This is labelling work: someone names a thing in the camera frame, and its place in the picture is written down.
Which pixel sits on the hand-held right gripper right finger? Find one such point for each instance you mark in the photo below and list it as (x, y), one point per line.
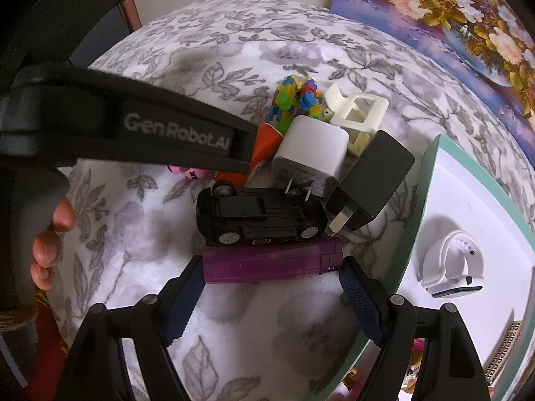
(359, 300)

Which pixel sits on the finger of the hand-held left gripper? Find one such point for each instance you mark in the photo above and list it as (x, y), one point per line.
(225, 166)

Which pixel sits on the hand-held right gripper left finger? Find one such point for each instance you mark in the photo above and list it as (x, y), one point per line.
(184, 300)

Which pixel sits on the pink smart watch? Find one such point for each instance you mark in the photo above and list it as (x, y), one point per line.
(188, 172)

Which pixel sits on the orange white toy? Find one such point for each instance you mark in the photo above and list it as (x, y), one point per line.
(265, 142)

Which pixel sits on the white charger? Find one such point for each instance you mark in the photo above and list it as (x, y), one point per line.
(309, 150)

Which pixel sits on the white smart watch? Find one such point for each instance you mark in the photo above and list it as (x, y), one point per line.
(439, 267)

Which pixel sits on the purple lighter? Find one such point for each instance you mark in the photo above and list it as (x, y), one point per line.
(267, 265)

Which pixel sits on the brass harmonica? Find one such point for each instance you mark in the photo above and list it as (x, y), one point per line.
(503, 353)

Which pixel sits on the teal white tray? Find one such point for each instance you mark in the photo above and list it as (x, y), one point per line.
(480, 200)

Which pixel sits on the person's left hand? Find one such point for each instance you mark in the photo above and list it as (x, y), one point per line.
(48, 250)

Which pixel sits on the black toy car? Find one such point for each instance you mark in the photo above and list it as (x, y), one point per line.
(259, 217)

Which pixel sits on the colourful plastic block toy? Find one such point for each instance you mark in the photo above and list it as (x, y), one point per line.
(292, 104)

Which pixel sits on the black charger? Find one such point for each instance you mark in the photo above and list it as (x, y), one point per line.
(372, 179)

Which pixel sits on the cream plastic holder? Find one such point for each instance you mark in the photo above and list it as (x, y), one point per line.
(355, 110)

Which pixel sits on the red patterned cloth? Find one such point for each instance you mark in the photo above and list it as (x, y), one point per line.
(46, 342)

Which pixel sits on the flower painting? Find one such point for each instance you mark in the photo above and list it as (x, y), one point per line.
(418, 29)

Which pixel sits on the brown wooden frame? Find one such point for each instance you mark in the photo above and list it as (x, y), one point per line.
(129, 12)

